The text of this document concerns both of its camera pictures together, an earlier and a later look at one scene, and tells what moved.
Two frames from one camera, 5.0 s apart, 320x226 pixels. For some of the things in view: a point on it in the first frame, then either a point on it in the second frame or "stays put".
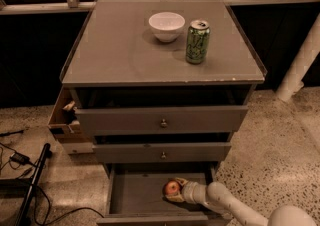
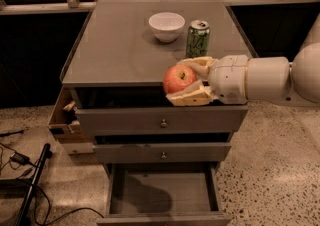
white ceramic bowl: (166, 26) stays put
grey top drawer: (161, 120) stays put
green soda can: (198, 41) stays put
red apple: (172, 187) → (178, 77)
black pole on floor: (33, 186) stays put
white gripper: (188, 191) → (229, 78)
